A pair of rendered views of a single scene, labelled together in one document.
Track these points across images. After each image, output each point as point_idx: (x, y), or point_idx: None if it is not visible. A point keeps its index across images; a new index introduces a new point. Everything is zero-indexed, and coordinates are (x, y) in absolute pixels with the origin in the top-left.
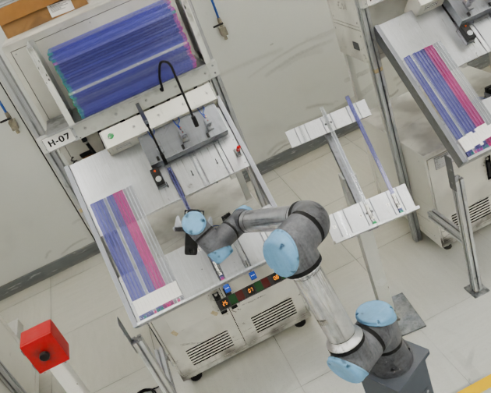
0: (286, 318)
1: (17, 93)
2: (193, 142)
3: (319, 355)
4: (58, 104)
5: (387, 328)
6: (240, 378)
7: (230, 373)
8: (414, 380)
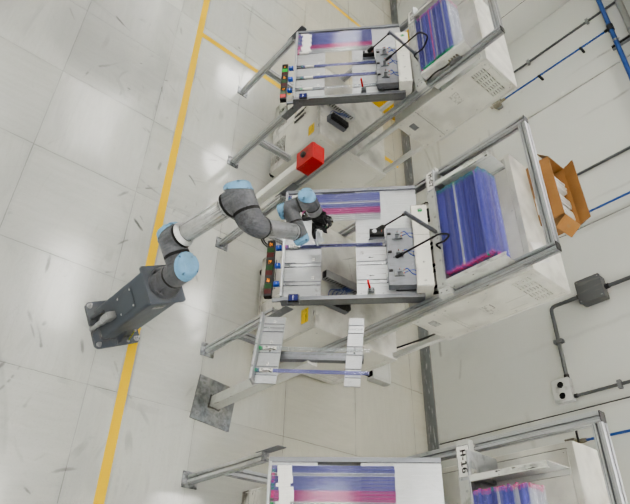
0: None
1: (467, 154)
2: (390, 259)
3: None
4: (447, 174)
5: (173, 263)
6: (242, 291)
7: (250, 289)
8: (142, 288)
